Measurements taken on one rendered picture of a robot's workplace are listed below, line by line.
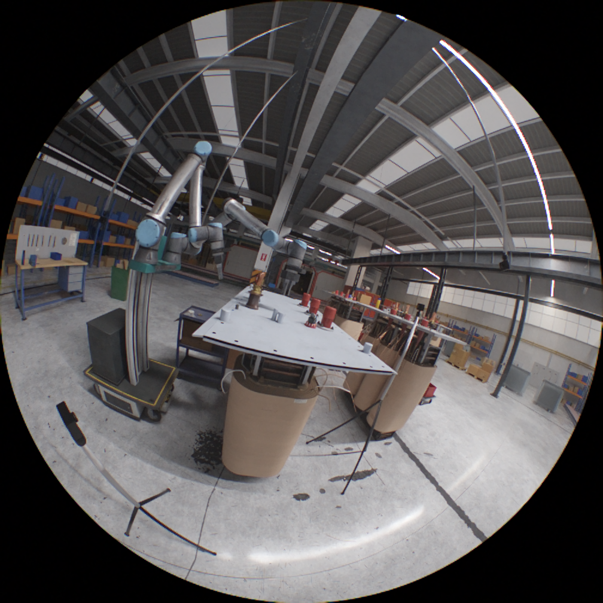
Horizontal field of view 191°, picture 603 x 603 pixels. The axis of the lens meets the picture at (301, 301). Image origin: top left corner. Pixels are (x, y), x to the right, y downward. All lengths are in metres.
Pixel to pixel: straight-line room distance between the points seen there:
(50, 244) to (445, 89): 12.13
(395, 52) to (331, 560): 4.82
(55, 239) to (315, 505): 5.82
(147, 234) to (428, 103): 9.73
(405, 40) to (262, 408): 3.79
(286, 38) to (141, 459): 10.52
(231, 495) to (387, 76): 4.80
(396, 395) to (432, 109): 9.93
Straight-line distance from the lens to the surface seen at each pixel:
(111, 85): 6.71
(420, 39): 3.19
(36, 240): 4.99
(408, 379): 2.12
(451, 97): 9.60
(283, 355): 0.57
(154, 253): 1.33
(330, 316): 1.08
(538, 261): 8.58
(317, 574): 1.70
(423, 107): 9.83
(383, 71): 3.34
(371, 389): 2.52
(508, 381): 11.97
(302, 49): 5.68
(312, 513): 1.77
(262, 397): 0.87
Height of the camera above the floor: 1.59
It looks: 6 degrees down
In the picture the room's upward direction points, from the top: 17 degrees clockwise
